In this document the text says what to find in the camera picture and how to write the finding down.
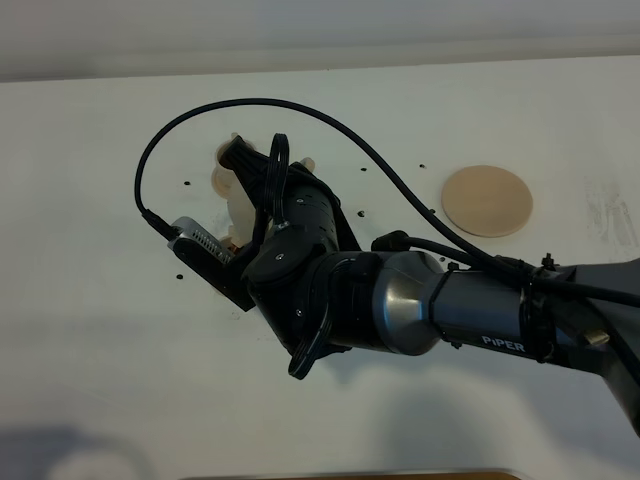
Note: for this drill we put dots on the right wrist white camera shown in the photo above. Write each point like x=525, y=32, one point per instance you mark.
x=197, y=248

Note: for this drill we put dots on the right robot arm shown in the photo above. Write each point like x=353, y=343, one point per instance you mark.
x=396, y=298

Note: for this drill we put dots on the beige teapot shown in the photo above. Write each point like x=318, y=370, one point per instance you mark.
x=242, y=215

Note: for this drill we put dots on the beige teapot saucer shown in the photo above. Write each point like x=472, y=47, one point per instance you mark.
x=486, y=201

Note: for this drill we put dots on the far beige teacup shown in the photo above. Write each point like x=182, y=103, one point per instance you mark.
x=222, y=152

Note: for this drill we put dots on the far beige cup saucer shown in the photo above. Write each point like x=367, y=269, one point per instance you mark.
x=222, y=180

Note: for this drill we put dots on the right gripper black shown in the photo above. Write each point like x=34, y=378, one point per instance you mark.
x=316, y=223

